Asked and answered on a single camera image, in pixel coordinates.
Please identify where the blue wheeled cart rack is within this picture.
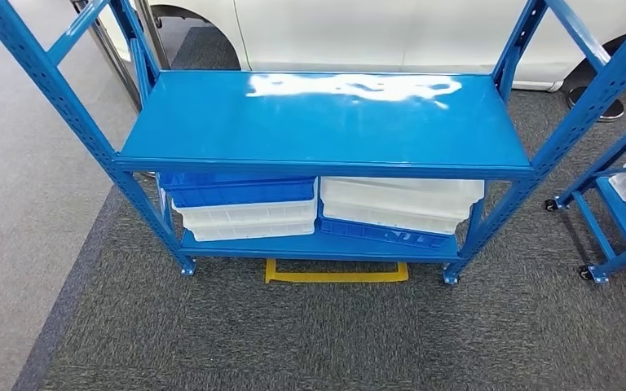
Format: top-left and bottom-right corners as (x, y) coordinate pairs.
(544, 99), (626, 286)

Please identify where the white car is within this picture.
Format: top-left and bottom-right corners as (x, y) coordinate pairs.
(96, 0), (626, 94)

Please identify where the blue metal shelf rack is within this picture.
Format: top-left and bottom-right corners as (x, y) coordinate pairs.
(0, 0), (626, 287)

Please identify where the chrome barrier post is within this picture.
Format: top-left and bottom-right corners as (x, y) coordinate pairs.
(130, 0), (173, 72)

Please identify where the blue plastic bin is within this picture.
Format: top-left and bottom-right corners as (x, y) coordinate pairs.
(159, 172), (317, 209)

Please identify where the black capped barrier rail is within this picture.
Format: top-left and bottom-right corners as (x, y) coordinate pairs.
(69, 0), (144, 112)

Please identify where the yellow floor tape mark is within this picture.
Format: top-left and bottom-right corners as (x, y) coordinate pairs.
(264, 258), (411, 285)

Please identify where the chrome stanchion with round base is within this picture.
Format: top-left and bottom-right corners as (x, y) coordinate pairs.
(565, 81), (626, 124)

